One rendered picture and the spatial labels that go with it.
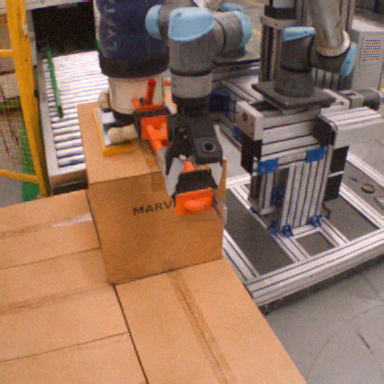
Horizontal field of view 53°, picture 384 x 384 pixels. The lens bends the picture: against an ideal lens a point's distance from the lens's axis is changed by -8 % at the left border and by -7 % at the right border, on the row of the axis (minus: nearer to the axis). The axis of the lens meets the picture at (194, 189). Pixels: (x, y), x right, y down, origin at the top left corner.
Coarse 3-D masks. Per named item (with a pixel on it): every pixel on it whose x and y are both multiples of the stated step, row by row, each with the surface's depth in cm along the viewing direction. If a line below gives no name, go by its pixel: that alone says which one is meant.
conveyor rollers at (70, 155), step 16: (48, 64) 336; (64, 64) 333; (80, 64) 330; (96, 64) 328; (48, 80) 301; (64, 80) 298; (80, 80) 295; (96, 80) 298; (48, 96) 273; (64, 96) 269; (80, 96) 272; (96, 96) 268; (64, 112) 248; (64, 128) 227; (64, 144) 212; (80, 144) 215; (64, 160) 198; (80, 160) 200
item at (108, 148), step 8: (96, 112) 143; (104, 112) 138; (96, 120) 138; (96, 128) 133; (104, 128) 132; (120, 128) 131; (104, 136) 127; (104, 144) 124; (112, 144) 123; (120, 144) 123; (128, 144) 123; (104, 152) 121; (112, 152) 122; (120, 152) 122
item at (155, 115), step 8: (136, 112) 111; (144, 112) 112; (152, 112) 112; (160, 112) 112; (168, 112) 110; (136, 120) 107; (144, 120) 106; (152, 120) 106; (160, 120) 107; (136, 128) 110; (144, 128) 107; (160, 128) 108; (144, 136) 108
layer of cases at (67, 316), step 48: (0, 240) 148; (48, 240) 149; (96, 240) 150; (0, 288) 128; (48, 288) 129; (96, 288) 130; (144, 288) 131; (192, 288) 131; (240, 288) 131; (0, 336) 112; (48, 336) 113; (96, 336) 114; (144, 336) 115; (192, 336) 115; (240, 336) 115
